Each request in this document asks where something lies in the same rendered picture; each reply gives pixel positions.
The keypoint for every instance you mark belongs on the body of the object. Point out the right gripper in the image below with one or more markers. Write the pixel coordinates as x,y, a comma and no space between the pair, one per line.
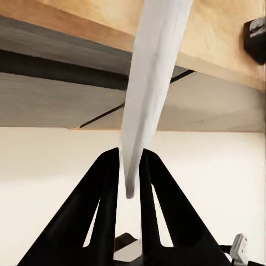
226,249

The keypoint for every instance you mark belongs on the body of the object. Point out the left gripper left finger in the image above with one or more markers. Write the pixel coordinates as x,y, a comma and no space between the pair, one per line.
61,242

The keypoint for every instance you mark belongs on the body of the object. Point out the bottle of coffee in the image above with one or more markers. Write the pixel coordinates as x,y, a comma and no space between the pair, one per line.
254,39

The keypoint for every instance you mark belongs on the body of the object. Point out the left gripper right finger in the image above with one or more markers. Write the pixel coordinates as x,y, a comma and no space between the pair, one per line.
193,243

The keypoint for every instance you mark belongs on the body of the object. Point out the cabinet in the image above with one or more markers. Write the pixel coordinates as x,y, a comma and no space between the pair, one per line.
199,102

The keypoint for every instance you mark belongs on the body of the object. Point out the saucer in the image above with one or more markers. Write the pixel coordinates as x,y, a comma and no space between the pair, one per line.
156,46

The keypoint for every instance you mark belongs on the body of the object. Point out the countertop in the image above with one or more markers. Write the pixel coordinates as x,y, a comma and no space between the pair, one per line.
212,42

